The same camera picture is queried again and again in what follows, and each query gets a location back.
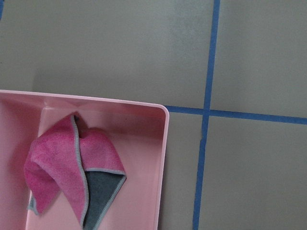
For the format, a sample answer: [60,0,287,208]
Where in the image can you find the pink microfiber cloth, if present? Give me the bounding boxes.
[24,114,127,230]

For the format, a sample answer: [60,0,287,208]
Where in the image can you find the pink plastic bin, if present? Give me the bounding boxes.
[0,90,169,230]

